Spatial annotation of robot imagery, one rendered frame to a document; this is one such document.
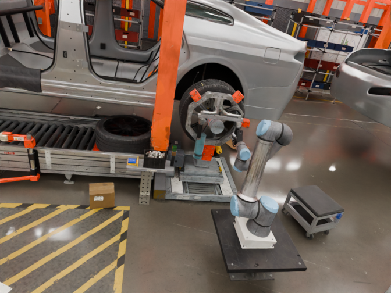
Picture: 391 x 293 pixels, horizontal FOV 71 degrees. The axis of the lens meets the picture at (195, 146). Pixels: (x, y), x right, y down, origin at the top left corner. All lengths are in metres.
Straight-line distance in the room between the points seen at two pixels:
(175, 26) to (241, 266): 1.84
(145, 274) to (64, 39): 2.20
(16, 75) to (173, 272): 2.35
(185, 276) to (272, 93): 2.07
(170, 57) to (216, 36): 0.71
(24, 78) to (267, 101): 2.53
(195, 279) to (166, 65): 1.71
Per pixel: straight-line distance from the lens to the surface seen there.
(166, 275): 2.30
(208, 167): 3.07
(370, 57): 5.93
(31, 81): 3.19
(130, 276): 2.29
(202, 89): 2.62
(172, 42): 2.32
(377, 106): 4.48
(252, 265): 2.13
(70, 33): 2.98
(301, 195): 2.93
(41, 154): 2.98
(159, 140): 2.61
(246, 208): 2.03
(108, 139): 2.90
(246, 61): 3.01
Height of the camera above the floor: 1.87
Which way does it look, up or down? 28 degrees down
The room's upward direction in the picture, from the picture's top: 11 degrees clockwise
